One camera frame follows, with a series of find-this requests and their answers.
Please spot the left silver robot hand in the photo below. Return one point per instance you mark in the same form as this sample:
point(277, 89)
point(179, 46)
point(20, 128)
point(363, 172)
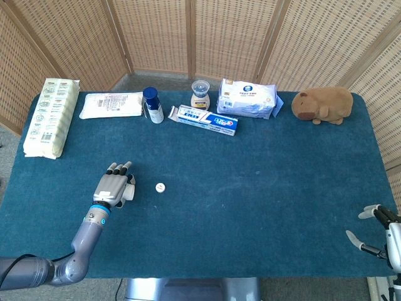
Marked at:
point(111, 186)

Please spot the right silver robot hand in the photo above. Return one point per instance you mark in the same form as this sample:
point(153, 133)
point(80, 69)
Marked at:
point(395, 241)

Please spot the white round jar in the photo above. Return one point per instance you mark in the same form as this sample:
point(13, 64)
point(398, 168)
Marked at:
point(130, 192)

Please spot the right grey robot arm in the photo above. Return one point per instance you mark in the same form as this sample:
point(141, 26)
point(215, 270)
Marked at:
point(397, 283)

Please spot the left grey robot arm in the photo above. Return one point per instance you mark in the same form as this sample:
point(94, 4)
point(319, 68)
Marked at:
point(84, 238)

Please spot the small white cap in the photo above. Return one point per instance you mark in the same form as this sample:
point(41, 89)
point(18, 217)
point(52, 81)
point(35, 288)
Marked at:
point(160, 187)

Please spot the white bottle with blue cap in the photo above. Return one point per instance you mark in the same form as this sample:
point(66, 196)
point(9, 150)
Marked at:
point(153, 108)

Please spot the small clear-lid jar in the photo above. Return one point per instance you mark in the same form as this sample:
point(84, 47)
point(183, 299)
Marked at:
point(200, 98)

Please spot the flat white plastic package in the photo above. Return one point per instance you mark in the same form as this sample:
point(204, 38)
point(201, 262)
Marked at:
point(109, 105)

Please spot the long cream tissue pack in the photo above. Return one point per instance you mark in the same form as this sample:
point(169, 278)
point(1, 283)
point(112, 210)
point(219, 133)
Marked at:
point(50, 119)

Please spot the blue table carpet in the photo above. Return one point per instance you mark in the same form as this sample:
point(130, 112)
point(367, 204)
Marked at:
point(219, 203)

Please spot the blue white toothpaste box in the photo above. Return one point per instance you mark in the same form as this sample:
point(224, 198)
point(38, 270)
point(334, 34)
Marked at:
point(206, 120)

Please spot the grey robot torso base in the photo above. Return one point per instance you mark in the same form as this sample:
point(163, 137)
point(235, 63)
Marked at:
point(191, 290)

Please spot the brown capybara plush toy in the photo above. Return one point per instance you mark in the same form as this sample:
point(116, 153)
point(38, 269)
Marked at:
point(326, 105)

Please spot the woven wicker folding screen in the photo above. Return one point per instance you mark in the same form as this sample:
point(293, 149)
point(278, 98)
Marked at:
point(156, 31)

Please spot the white blue wet wipes pack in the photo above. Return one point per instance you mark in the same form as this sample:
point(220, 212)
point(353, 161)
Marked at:
point(247, 97)

